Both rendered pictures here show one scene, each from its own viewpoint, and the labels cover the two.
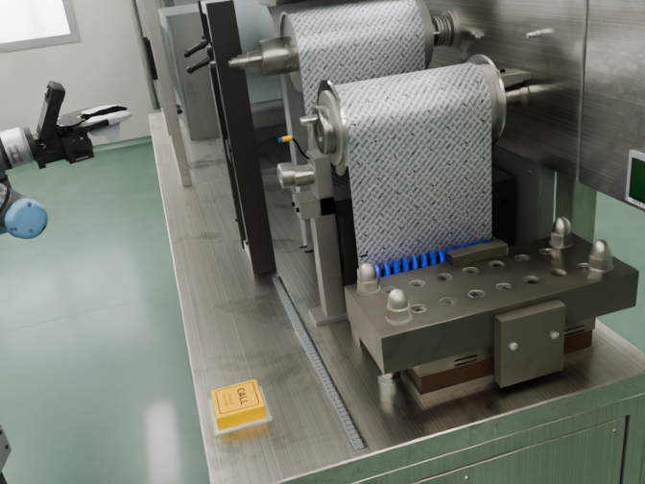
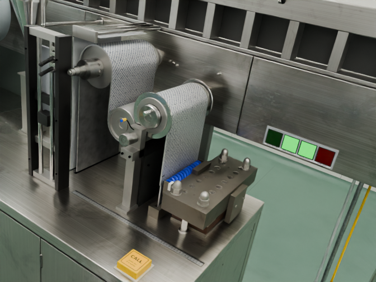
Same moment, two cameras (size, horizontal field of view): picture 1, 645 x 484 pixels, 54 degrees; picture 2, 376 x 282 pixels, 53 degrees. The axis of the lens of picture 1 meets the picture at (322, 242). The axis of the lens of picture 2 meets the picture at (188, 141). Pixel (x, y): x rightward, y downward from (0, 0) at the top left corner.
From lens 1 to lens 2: 74 cm
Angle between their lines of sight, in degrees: 44
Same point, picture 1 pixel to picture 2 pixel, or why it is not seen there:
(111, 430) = not seen: outside the picture
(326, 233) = (137, 166)
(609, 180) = (253, 135)
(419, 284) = (192, 186)
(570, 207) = not seen: hidden behind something
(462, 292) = (212, 187)
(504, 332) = (235, 201)
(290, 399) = (152, 254)
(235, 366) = (106, 245)
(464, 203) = (193, 145)
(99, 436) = not seen: outside the picture
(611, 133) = (257, 118)
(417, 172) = (184, 134)
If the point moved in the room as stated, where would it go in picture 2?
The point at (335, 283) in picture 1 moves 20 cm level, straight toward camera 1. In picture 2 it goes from (135, 191) to (174, 222)
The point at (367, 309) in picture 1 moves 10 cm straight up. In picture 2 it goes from (186, 202) to (191, 174)
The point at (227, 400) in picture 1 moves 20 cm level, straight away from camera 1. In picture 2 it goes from (132, 263) to (81, 230)
